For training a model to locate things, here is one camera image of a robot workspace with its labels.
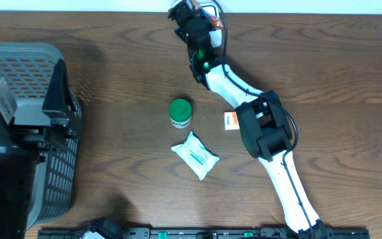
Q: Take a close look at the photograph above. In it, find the red chocolate bar wrapper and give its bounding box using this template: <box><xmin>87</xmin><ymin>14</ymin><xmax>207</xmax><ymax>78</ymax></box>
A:
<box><xmin>192</xmin><ymin>0</ymin><xmax>224</xmax><ymax>30</ymax></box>

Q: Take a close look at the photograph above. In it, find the green lid jar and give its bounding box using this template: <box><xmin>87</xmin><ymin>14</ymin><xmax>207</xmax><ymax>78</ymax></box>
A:
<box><xmin>168</xmin><ymin>99</ymin><xmax>192</xmax><ymax>129</ymax></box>

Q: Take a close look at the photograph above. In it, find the orange snack packet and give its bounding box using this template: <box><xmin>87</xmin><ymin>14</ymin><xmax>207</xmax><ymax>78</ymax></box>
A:
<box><xmin>223</xmin><ymin>112</ymin><xmax>239</xmax><ymax>131</ymax></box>

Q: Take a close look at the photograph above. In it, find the white teal wipes pack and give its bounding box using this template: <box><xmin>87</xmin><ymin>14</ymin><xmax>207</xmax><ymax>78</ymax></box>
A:
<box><xmin>171</xmin><ymin>131</ymin><xmax>220</xmax><ymax>181</ymax></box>

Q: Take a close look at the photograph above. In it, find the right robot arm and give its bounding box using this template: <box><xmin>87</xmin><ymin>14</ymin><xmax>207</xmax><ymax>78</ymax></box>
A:
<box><xmin>168</xmin><ymin>0</ymin><xmax>329</xmax><ymax>238</ymax></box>

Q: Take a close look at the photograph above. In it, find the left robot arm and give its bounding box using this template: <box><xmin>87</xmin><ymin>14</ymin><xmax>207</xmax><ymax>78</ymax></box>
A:
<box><xmin>0</xmin><ymin>59</ymin><xmax>81</xmax><ymax>238</ymax></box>

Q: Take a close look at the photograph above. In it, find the white barcode scanner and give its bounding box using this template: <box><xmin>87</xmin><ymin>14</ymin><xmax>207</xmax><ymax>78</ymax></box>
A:
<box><xmin>199</xmin><ymin>1</ymin><xmax>222</xmax><ymax>48</ymax></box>

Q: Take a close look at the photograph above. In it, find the grey plastic basket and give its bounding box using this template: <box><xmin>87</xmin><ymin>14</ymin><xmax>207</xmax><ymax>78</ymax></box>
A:
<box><xmin>0</xmin><ymin>42</ymin><xmax>82</xmax><ymax>237</ymax></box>

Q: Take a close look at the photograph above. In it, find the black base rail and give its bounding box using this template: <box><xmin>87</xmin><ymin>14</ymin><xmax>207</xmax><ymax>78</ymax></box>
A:
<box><xmin>37</xmin><ymin>218</ymin><xmax>370</xmax><ymax>239</ymax></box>

